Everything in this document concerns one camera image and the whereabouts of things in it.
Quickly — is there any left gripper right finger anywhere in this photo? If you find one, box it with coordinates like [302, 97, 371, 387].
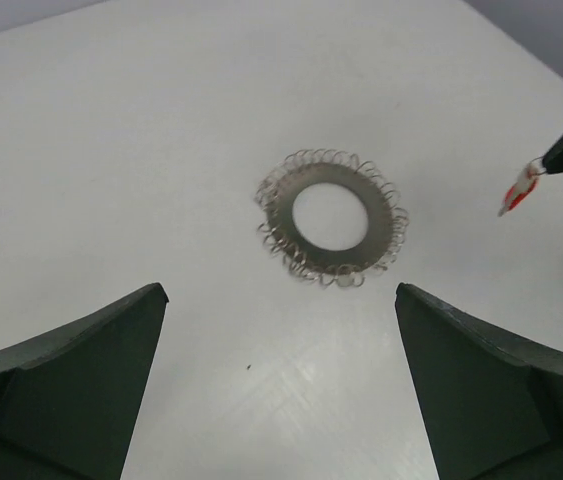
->
[395, 283, 563, 480]

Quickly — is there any red tag key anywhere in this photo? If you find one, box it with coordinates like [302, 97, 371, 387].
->
[497, 158, 545, 217]

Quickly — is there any metal disc with keyrings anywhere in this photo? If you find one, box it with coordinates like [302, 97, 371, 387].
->
[255, 149, 409, 288]

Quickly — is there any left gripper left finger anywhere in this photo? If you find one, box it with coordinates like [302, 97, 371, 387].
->
[0, 283, 168, 479]

